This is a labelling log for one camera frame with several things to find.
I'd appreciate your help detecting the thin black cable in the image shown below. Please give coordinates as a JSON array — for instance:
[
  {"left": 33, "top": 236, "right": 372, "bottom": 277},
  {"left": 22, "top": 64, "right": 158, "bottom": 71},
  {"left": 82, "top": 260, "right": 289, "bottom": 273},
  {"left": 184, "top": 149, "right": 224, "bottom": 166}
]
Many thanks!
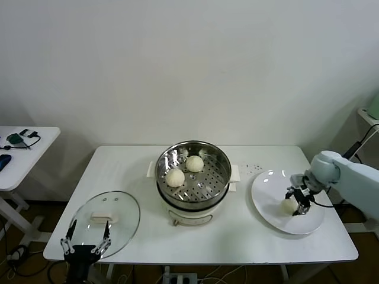
[{"left": 0, "top": 134, "right": 41, "bottom": 150}]

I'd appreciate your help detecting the white power strip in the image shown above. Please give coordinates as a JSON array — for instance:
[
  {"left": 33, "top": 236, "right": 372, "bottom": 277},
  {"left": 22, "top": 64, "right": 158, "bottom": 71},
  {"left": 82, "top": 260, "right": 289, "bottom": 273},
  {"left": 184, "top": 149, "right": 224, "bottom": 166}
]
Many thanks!
[{"left": 164, "top": 266, "right": 198, "bottom": 284}]

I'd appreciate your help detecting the white table leg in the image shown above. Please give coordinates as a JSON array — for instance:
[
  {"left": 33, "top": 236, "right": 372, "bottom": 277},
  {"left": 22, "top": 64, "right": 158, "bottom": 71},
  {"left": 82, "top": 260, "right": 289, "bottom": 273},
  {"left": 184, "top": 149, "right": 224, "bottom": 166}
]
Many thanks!
[
  {"left": 278, "top": 264, "right": 290, "bottom": 284},
  {"left": 100, "top": 264, "right": 117, "bottom": 284}
]

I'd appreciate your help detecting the stainless steel steamer basket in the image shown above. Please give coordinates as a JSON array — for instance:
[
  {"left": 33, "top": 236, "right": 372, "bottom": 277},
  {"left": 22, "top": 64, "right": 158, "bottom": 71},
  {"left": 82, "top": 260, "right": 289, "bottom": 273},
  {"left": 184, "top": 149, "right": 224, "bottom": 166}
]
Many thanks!
[{"left": 155, "top": 141, "right": 233, "bottom": 205}]

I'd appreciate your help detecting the black floor cable coil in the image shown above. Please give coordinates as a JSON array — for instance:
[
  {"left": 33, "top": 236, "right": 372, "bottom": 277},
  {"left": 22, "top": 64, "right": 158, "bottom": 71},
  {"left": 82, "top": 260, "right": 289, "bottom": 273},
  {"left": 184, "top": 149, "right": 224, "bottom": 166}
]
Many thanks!
[{"left": 5, "top": 244, "right": 50, "bottom": 277}]

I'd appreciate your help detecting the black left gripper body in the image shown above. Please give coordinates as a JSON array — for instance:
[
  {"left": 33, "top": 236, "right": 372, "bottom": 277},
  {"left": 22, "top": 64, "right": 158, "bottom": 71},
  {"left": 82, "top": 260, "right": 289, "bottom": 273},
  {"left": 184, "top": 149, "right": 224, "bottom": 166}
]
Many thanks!
[{"left": 63, "top": 244, "right": 100, "bottom": 284}]

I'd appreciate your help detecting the white steamed baozi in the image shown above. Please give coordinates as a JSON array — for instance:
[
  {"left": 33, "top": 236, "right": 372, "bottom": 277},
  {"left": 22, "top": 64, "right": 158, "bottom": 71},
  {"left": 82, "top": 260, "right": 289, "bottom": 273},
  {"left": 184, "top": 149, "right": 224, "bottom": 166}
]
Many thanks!
[
  {"left": 165, "top": 168, "right": 186, "bottom": 188},
  {"left": 185, "top": 155, "right": 204, "bottom": 173},
  {"left": 280, "top": 198, "right": 297, "bottom": 216}
]

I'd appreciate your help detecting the glass lid with cream handle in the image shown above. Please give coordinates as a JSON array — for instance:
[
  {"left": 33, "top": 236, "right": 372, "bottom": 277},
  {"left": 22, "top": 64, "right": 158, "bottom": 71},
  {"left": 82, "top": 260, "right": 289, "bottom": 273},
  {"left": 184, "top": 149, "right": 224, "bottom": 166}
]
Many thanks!
[{"left": 69, "top": 191, "right": 142, "bottom": 260}]

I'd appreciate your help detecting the black power adapter cable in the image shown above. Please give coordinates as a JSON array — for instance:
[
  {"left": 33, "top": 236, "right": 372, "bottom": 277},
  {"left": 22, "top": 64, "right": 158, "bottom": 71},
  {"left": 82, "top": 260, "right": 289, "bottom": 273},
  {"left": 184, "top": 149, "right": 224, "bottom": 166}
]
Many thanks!
[{"left": 337, "top": 124, "right": 379, "bottom": 220}]

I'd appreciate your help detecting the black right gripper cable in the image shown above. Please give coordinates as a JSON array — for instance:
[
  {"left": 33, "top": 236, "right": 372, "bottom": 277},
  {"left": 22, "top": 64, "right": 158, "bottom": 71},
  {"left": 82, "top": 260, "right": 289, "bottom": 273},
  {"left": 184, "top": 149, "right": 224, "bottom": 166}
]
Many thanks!
[{"left": 307, "top": 189, "right": 337, "bottom": 208}]

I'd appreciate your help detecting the white electric cooker pot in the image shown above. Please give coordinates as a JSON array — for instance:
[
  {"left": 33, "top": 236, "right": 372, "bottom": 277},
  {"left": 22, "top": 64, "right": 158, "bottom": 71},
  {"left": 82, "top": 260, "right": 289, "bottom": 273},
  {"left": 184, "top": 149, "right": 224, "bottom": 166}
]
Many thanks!
[{"left": 147, "top": 161, "right": 242, "bottom": 227}]

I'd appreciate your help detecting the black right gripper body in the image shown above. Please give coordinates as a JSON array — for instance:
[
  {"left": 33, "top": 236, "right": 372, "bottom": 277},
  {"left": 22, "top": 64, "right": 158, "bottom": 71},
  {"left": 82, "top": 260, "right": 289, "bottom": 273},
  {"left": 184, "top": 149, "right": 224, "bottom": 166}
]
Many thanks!
[{"left": 294, "top": 182, "right": 316, "bottom": 208}]

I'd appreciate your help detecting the white shelf stand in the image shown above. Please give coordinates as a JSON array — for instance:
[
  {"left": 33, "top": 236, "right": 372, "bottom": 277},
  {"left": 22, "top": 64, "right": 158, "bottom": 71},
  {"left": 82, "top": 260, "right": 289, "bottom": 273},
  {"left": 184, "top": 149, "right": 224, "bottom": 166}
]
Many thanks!
[{"left": 356, "top": 107, "right": 379, "bottom": 234}]

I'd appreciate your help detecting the blue computer mouse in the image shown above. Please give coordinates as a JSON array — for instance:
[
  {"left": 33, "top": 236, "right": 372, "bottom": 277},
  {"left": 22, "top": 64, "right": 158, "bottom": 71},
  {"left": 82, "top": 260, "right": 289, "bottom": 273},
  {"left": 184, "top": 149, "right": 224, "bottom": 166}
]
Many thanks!
[{"left": 0, "top": 154, "right": 13, "bottom": 172}]

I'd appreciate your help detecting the pale green appliance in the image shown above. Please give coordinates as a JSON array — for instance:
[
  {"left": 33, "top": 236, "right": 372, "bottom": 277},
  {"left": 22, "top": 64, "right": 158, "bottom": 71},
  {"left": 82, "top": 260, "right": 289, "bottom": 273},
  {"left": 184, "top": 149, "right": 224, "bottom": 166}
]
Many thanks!
[{"left": 367, "top": 93, "right": 379, "bottom": 121}]

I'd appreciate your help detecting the white round plate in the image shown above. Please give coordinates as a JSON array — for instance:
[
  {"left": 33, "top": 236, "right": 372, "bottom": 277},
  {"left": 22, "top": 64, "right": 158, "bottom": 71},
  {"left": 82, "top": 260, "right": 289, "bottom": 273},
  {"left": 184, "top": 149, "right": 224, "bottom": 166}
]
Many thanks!
[{"left": 251, "top": 170, "right": 326, "bottom": 236}]

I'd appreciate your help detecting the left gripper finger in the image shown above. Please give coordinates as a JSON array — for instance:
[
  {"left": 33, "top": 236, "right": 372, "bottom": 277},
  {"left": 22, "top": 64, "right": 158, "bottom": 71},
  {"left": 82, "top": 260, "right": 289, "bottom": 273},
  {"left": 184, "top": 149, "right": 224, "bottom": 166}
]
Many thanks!
[
  {"left": 60, "top": 218, "right": 77, "bottom": 256},
  {"left": 90, "top": 220, "right": 113, "bottom": 256}
]

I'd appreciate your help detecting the white side table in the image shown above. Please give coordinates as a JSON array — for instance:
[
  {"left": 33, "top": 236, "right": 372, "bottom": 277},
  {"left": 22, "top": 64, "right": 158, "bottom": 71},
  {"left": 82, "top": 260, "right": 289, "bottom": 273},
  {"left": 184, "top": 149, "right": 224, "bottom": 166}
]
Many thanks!
[{"left": 0, "top": 126, "right": 62, "bottom": 246}]

